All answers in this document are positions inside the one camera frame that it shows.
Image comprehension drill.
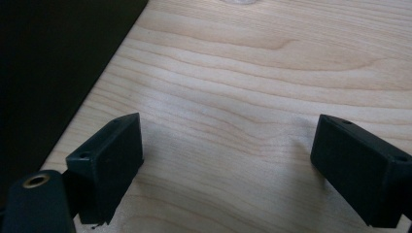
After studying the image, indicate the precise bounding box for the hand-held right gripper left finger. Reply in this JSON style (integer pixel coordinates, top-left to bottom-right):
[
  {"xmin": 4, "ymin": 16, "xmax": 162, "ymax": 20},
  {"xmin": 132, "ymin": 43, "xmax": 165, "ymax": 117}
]
[{"xmin": 65, "ymin": 112, "xmax": 145, "ymax": 225}]

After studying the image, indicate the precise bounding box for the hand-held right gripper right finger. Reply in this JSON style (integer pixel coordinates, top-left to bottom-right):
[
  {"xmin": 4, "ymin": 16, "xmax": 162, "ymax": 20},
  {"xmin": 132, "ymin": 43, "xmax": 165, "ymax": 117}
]
[{"xmin": 310, "ymin": 114, "xmax": 412, "ymax": 228}]

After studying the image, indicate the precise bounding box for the clear plastic cup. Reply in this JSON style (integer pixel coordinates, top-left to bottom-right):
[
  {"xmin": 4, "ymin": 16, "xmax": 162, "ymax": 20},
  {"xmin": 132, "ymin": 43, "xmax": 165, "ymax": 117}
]
[{"xmin": 221, "ymin": 0, "xmax": 258, "ymax": 6}]

